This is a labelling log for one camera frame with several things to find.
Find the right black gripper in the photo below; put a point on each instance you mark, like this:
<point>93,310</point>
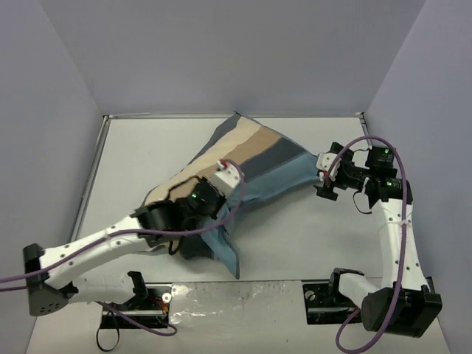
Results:
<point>330,181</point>

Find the striped pillowcase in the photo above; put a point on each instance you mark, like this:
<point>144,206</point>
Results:
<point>272,164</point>

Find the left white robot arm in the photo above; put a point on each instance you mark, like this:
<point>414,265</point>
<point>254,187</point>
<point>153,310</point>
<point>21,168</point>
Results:
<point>60,275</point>

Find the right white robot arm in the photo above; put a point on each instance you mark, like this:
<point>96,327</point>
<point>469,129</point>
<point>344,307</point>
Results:
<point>404,298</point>

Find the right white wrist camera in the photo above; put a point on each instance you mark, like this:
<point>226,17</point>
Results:
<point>326,166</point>

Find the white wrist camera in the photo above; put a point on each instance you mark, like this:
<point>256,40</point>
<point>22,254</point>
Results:
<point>326,166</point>
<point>226,177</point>

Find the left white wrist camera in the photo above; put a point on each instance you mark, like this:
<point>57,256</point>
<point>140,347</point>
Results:
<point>226,177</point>

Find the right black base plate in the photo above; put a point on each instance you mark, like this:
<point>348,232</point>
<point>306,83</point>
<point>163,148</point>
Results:
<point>324,307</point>

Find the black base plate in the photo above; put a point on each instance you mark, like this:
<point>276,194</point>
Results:
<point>153,312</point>
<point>324,307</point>

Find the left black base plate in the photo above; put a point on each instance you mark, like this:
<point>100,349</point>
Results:
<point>153,312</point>

